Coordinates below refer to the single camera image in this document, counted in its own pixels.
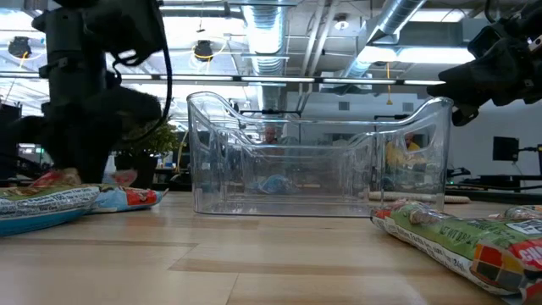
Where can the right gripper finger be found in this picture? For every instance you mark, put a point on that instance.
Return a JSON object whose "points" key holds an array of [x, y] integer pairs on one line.
{"points": [[461, 115], [474, 82]]}

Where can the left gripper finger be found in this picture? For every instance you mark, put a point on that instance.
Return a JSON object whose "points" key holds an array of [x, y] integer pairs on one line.
{"points": [[123, 114], [59, 144]]}

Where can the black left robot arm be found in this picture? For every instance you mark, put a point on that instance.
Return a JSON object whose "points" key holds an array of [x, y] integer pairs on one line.
{"points": [[59, 17]]}

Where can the black upright panel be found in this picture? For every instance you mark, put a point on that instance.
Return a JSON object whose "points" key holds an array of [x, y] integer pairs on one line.
{"points": [[8, 127]]}

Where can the black monitor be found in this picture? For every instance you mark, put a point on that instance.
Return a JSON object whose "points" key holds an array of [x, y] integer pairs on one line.
{"points": [[505, 148]]}

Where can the green potted plant black pot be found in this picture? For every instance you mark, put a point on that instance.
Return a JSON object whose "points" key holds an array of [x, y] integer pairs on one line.
{"points": [[139, 169]]}

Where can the person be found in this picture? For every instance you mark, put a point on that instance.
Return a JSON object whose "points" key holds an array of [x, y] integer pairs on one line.
{"points": [[269, 135], [402, 152]]}

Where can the clear plastic storage bin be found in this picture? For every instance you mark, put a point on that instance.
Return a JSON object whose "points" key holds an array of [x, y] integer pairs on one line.
{"points": [[237, 169], [296, 203]]}

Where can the long ceiling light strip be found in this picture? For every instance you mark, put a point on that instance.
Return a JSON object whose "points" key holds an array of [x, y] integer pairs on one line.
{"points": [[275, 79]]}

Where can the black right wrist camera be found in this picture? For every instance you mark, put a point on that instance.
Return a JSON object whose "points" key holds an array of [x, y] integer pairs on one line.
{"points": [[486, 40]]}

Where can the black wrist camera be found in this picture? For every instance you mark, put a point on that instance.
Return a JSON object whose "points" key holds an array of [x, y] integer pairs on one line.
{"points": [[131, 29], [486, 40]]}

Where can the black ceiling dome camera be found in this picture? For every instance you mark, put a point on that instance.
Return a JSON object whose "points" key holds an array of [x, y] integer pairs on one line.
{"points": [[203, 51], [19, 46]]}

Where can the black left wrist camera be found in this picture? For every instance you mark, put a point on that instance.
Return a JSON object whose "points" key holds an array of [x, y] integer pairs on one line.
{"points": [[131, 29]]}

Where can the black aluminium table frame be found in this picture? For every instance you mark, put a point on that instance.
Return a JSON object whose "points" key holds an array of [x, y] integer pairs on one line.
{"points": [[499, 195]]}

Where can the silver slanted ceiling duct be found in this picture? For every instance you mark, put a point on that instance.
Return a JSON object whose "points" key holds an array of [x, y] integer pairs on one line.
{"points": [[394, 17]]}

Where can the silver round ceiling duct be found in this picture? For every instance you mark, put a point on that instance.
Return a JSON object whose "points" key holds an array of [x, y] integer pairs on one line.
{"points": [[266, 34]]}

